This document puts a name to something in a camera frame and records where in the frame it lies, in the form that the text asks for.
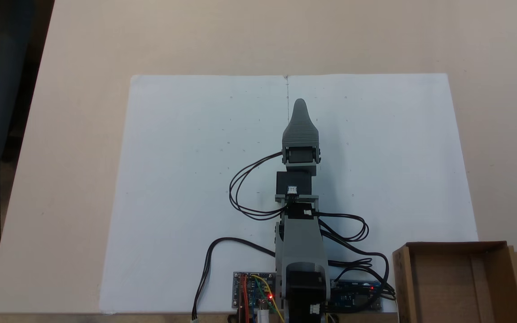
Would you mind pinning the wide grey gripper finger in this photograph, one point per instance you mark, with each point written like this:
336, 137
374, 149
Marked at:
300, 130

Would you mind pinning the white paper sheet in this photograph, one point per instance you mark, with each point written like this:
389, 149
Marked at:
393, 170
186, 193

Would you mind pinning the blue circuit board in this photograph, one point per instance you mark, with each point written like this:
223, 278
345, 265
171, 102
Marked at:
352, 296

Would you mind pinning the brown cardboard box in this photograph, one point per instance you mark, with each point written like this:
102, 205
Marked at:
451, 287

